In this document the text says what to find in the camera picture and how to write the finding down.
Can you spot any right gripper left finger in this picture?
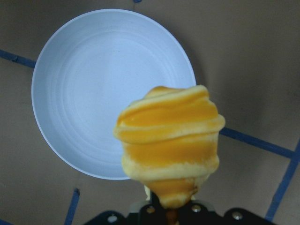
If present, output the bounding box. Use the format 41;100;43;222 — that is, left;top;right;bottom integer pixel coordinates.
126;192;164;225

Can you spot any blue plate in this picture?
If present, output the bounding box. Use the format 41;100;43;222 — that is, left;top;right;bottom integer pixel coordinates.
31;9;196;180

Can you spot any orange striped bread roll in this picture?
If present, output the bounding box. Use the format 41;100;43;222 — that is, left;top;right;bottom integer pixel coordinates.
113;85;225;209

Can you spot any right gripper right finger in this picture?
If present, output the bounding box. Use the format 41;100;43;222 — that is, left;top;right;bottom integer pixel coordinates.
178;200;223;225

